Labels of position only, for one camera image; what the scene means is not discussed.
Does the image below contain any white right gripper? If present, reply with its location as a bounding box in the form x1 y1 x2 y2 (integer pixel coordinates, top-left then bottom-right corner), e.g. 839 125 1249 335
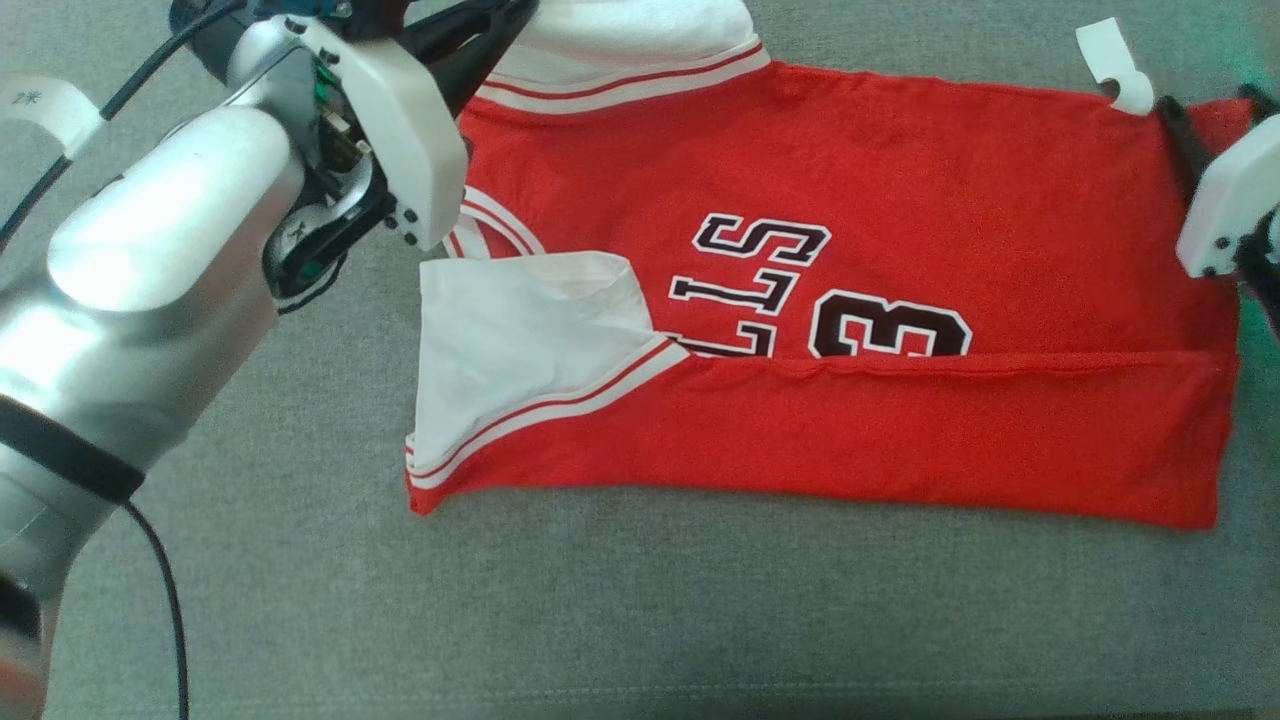
1157 85 1280 279

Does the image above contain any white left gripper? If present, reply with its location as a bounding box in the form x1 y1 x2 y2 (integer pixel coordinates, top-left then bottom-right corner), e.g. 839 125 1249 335
265 0 541 309

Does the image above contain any red white-sleeved Bulls jersey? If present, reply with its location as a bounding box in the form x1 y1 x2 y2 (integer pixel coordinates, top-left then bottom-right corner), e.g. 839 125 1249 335
405 0 1251 531

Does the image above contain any white cable label tag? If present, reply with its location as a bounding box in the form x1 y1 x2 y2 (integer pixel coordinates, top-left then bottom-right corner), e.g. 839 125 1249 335
1075 18 1158 117
0 78 106 158

